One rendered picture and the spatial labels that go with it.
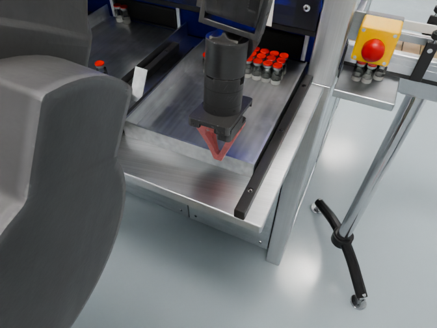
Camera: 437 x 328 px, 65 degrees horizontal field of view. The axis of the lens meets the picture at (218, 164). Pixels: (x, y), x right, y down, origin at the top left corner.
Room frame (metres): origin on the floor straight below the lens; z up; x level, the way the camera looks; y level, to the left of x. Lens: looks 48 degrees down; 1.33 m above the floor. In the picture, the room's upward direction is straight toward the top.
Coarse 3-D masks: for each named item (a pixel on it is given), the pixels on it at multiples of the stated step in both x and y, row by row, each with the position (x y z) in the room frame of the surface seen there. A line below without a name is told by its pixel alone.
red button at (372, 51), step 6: (366, 42) 0.59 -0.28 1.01; (372, 42) 0.58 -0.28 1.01; (378, 42) 0.58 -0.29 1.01; (366, 48) 0.58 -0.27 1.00; (372, 48) 0.57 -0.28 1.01; (378, 48) 0.57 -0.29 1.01; (384, 48) 0.58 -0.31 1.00; (366, 54) 0.58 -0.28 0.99; (372, 54) 0.57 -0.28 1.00; (378, 54) 0.57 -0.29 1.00; (366, 60) 0.58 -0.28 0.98; (372, 60) 0.57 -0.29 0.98; (378, 60) 0.57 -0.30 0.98
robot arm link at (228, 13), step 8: (208, 0) 0.41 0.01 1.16; (216, 0) 0.40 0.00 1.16; (224, 0) 0.40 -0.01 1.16; (232, 0) 0.40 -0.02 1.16; (240, 0) 0.40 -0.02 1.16; (248, 0) 0.40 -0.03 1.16; (256, 0) 0.38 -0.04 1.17; (208, 8) 0.41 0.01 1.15; (216, 8) 0.41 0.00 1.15; (224, 8) 0.40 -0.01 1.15; (232, 8) 0.40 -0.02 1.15; (240, 8) 0.40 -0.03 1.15; (248, 8) 0.39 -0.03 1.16; (256, 8) 0.39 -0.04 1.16; (224, 16) 0.41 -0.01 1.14; (232, 16) 0.40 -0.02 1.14; (240, 16) 0.40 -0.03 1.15; (248, 16) 0.39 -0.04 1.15; (256, 16) 0.39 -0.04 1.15; (248, 24) 0.40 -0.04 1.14; (256, 24) 0.39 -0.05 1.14
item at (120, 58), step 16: (96, 16) 0.93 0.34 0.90; (112, 16) 0.98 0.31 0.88; (96, 32) 0.88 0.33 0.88; (112, 32) 0.88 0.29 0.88; (128, 32) 0.88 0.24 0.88; (144, 32) 0.88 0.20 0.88; (160, 32) 0.88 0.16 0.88; (176, 32) 0.82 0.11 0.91; (96, 48) 0.80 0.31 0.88; (112, 48) 0.80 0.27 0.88; (128, 48) 0.80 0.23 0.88; (144, 48) 0.80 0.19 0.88; (160, 48) 0.75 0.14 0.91; (112, 64) 0.72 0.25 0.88; (128, 64) 0.72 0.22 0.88; (144, 64) 0.69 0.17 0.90; (128, 80) 0.63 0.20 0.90
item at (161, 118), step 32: (192, 64) 0.72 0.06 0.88; (160, 96) 0.59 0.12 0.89; (192, 96) 0.60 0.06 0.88; (256, 96) 0.60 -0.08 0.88; (288, 96) 0.55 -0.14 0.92; (128, 128) 0.47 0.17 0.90; (160, 128) 0.49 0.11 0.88; (192, 128) 0.49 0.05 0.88; (256, 128) 0.49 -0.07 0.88; (224, 160) 0.39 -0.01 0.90; (256, 160) 0.38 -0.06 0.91
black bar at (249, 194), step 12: (300, 84) 0.62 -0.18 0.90; (300, 96) 0.57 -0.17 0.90; (288, 108) 0.53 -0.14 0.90; (288, 120) 0.50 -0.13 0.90; (276, 132) 0.46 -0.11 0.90; (276, 144) 0.43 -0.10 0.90; (264, 156) 0.40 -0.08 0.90; (264, 168) 0.38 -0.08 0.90; (252, 180) 0.35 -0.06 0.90; (252, 192) 0.33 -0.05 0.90; (240, 204) 0.30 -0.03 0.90; (240, 216) 0.29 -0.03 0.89
